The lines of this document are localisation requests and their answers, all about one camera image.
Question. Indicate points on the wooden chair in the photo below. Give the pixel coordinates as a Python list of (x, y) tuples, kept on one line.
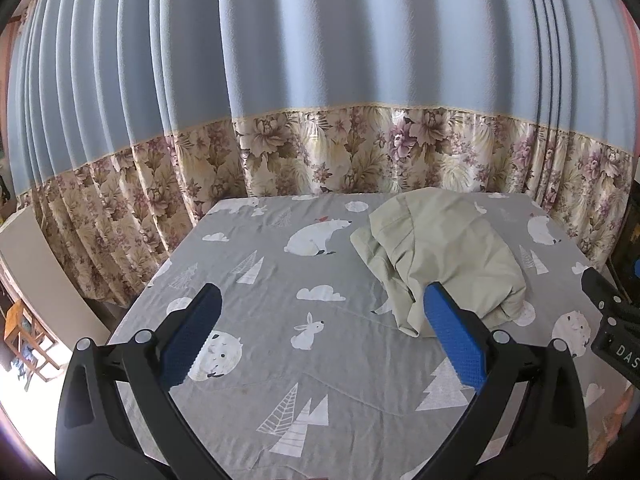
[(22, 330)]

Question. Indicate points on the blue curtain with floral hem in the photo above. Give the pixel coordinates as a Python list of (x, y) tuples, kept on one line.
[(300, 50)]

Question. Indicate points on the bed with grey animal-print sheet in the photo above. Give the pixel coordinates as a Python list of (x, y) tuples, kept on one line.
[(280, 360)]

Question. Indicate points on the peach patterned cloth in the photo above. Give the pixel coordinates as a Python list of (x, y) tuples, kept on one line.
[(612, 425)]

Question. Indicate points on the dark cabinet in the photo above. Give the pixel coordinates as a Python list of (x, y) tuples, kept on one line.
[(625, 230)]

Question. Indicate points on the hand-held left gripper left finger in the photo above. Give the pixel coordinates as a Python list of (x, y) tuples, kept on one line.
[(192, 330)]

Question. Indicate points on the light green zip jacket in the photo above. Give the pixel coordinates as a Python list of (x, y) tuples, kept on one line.
[(450, 245)]

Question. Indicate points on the white board panel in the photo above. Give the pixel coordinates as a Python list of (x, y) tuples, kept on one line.
[(40, 270)]

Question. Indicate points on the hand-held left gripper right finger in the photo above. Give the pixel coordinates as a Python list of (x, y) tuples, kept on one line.
[(455, 340)]

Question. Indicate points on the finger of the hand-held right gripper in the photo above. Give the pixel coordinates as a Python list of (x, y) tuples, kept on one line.
[(605, 297)]

